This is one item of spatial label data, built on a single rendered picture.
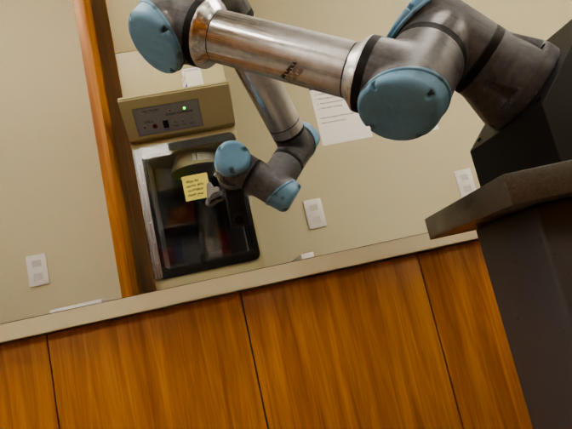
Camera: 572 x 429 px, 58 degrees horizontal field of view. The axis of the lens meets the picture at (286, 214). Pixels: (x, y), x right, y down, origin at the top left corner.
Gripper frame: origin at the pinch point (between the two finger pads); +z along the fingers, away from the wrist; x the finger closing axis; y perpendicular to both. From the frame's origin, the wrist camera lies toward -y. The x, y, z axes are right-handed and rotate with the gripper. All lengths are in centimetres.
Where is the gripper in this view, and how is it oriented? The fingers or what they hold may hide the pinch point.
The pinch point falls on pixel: (234, 202)
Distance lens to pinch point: 142.5
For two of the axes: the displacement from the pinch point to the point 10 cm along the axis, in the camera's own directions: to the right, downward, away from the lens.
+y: -2.2, -9.6, 1.7
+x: -9.7, 2.0, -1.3
